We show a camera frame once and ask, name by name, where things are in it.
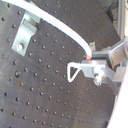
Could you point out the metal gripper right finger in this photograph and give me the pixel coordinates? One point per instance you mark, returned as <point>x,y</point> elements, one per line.
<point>115,54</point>

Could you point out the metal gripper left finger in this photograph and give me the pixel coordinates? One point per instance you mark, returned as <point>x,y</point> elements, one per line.
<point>100,72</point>

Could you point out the black perforated breadboard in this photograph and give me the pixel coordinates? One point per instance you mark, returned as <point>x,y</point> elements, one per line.
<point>34,91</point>

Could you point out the metal cable clip bracket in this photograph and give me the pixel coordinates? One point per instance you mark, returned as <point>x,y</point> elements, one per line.
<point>25,31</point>

